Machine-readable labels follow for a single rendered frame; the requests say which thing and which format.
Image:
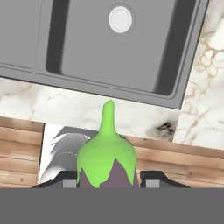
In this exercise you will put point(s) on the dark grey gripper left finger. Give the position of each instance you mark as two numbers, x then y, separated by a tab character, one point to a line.
68	179

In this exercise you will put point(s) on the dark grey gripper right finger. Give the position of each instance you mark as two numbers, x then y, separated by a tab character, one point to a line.
153	178

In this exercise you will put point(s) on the purple eggplant with green cap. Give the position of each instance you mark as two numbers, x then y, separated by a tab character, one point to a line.
106	154

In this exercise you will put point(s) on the grey steel sink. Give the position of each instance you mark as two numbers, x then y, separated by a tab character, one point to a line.
110	46

